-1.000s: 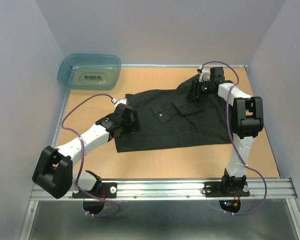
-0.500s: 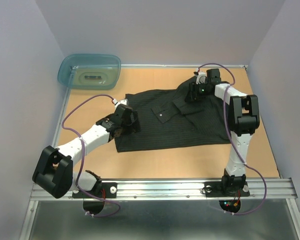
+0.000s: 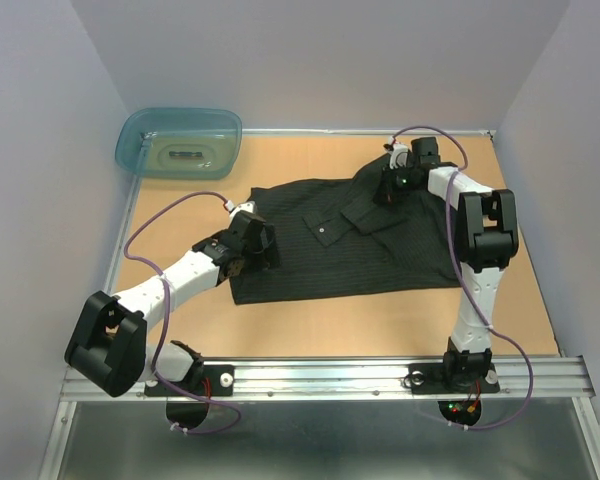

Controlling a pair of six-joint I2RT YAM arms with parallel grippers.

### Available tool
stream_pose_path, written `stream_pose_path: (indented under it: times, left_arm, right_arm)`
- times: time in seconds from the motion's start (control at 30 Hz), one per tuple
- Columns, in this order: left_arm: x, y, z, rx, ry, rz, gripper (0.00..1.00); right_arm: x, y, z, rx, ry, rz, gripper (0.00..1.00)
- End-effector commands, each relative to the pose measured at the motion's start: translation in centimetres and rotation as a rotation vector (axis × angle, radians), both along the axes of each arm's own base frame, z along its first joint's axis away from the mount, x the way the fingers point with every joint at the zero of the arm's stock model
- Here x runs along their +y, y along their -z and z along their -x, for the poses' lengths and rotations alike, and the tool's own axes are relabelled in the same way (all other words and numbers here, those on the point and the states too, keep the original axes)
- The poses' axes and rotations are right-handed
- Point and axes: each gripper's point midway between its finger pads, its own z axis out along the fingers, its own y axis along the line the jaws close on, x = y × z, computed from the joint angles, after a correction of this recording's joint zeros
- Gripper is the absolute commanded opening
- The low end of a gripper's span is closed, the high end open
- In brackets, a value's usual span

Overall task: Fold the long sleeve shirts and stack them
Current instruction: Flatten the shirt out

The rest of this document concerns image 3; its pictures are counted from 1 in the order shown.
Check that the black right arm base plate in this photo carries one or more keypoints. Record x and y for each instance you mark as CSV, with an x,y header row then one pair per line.
x,y
429,378

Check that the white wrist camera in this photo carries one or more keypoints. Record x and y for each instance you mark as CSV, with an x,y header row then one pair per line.
x,y
233,209
398,154

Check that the black pinstriped long sleeve shirt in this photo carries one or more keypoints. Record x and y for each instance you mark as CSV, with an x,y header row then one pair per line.
x,y
335,241

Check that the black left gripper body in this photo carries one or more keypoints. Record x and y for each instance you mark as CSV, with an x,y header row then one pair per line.
x,y
262,258

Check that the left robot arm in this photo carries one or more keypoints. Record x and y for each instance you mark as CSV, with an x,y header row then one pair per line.
x,y
109,343

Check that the blue transparent plastic bin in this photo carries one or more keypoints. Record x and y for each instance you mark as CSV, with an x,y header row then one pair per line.
x,y
179,143

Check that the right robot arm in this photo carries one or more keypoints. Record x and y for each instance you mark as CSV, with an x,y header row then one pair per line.
x,y
482,236

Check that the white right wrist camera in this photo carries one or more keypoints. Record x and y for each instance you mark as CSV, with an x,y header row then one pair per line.
x,y
398,154

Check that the aluminium front rail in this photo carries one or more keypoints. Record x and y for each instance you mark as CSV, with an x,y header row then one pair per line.
x,y
383,378

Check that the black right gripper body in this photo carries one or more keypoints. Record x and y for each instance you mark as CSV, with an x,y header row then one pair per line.
x,y
398,182

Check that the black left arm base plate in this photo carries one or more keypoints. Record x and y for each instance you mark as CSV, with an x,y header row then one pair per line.
x,y
216,379

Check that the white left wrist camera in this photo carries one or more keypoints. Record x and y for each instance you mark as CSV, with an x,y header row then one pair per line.
x,y
233,209

